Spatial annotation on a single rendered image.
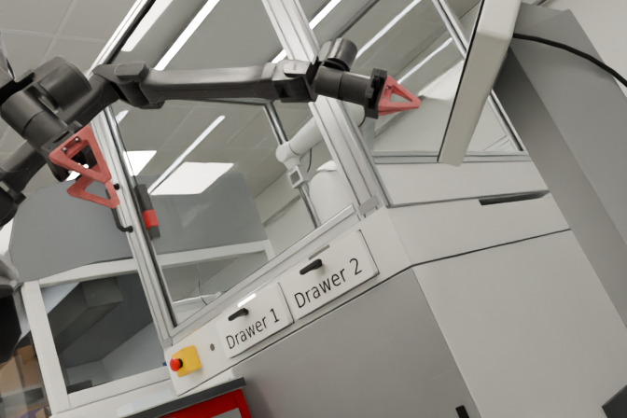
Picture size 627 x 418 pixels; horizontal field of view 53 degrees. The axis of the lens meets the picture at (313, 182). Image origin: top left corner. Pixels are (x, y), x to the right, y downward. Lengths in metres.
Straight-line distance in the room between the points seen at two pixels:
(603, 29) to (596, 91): 3.58
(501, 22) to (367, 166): 0.65
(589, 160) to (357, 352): 0.75
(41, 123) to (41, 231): 1.56
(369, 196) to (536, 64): 0.54
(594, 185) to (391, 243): 0.54
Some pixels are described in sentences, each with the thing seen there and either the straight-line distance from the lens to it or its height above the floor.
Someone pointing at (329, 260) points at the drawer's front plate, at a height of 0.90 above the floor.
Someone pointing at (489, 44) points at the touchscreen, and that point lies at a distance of 0.88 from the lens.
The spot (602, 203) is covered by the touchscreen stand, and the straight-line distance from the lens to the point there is 1.01.
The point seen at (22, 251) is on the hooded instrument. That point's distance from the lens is 2.47.
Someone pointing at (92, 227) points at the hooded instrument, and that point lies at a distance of 2.62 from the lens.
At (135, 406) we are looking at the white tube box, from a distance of 1.75.
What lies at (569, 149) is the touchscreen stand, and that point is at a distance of 1.02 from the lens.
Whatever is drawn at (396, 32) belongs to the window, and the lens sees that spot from 2.02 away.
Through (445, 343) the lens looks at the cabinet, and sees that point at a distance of 1.38.
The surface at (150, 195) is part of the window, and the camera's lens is 2.14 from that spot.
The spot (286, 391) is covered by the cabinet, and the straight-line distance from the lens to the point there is 1.73.
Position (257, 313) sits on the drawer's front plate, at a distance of 1.72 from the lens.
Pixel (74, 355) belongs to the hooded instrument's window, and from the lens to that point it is 2.42.
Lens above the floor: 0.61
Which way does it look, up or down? 18 degrees up
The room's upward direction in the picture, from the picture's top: 23 degrees counter-clockwise
